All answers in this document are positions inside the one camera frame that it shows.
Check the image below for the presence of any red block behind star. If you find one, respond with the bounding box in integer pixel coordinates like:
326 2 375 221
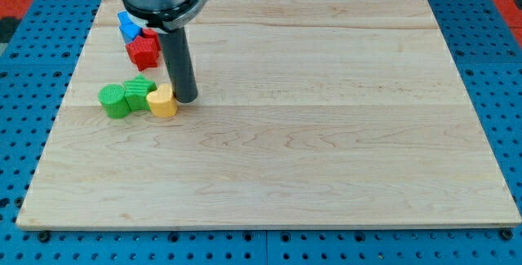
142 28 161 51

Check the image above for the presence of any blue block at back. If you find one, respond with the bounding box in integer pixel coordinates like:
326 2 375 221
117 11 132 25

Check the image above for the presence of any green cylinder block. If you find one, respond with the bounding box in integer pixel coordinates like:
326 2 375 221
98 84 131 119

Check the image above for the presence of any light wooden board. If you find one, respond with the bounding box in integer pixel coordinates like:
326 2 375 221
16 0 521 231

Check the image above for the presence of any yellow heart block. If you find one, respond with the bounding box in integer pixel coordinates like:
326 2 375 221
146 83 178 117

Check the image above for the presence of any green star block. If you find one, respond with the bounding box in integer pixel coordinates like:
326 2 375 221
123 74 157 112

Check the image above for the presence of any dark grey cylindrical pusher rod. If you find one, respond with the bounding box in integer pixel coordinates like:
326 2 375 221
159 28 198 103

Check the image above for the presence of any blue cube block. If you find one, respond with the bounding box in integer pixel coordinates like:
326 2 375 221
119 24 142 44

